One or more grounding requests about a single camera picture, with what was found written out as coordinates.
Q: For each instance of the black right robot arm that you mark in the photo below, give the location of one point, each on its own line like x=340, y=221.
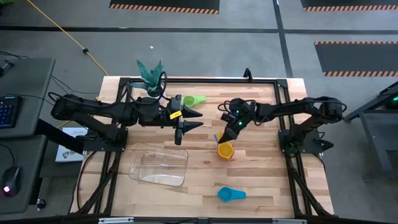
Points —
x=295, y=107

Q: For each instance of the black desk tool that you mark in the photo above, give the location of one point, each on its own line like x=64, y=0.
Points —
x=6, y=66

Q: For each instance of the black diagonal bar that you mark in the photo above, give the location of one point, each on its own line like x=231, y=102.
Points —
x=62, y=138

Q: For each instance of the green measuring cup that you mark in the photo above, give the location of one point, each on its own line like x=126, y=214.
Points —
x=189, y=101

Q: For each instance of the black computer mouse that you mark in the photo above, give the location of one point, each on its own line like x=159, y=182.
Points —
x=11, y=180

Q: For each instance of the clear plastic basket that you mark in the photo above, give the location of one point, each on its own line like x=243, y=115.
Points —
x=158, y=168

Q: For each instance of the grey desk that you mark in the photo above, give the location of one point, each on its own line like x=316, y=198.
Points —
x=28, y=81

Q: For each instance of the black round knob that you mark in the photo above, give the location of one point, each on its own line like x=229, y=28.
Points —
x=41, y=203

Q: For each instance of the black hazard-striped floor mat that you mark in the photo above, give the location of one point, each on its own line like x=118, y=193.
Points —
x=161, y=3
x=348, y=3
x=357, y=57

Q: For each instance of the yellow measuring cup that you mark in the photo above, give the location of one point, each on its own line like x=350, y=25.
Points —
x=225, y=151

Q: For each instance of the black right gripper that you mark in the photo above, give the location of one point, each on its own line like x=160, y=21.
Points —
x=245, y=113

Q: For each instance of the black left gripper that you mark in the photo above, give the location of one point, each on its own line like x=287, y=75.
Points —
x=166, y=119

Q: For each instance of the black metal stand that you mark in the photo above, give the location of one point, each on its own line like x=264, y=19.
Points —
x=382, y=140

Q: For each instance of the green plant in white pot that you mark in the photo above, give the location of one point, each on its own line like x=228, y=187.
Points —
x=149, y=74

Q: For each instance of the black aluminium rig frame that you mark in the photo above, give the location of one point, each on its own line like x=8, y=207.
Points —
x=202, y=80

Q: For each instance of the silver metal bracket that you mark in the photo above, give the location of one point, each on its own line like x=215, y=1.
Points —
x=115, y=221
x=289, y=221

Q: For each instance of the white printed booklet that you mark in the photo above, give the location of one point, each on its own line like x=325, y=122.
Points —
x=66, y=154

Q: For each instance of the teal measuring cup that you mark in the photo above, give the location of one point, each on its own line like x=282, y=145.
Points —
x=225, y=194

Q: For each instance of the green floor object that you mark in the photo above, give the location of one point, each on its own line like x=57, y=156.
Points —
x=6, y=1

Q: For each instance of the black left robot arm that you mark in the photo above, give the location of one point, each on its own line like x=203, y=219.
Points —
x=102, y=110

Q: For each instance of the black keyboard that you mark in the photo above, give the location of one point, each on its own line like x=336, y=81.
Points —
x=9, y=112

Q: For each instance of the black curved bracket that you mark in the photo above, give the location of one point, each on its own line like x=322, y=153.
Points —
x=247, y=74

